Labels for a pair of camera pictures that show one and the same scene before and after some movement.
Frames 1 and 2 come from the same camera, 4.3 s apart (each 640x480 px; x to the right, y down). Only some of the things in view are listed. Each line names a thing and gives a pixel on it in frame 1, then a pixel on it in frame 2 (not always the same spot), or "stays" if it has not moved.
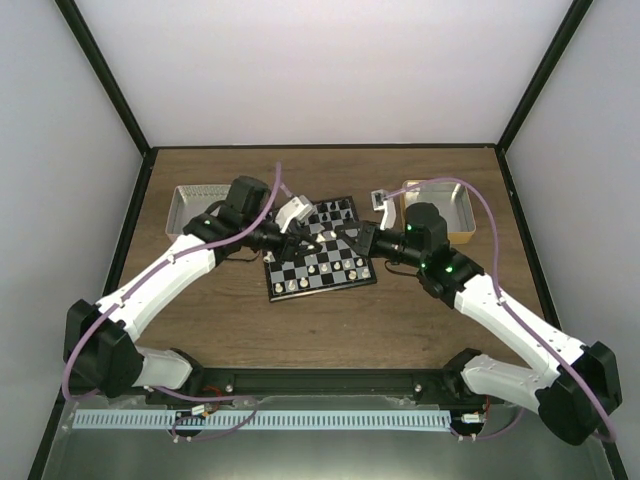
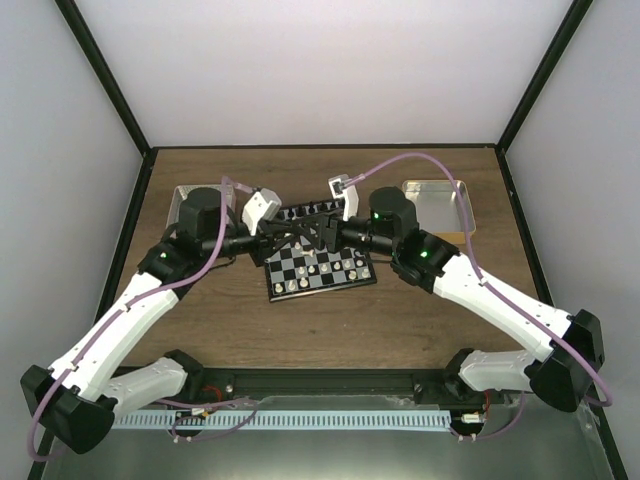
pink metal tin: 185,201 stays
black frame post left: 84,37 stays
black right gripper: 366,246 to 333,224
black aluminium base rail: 214,384 stays
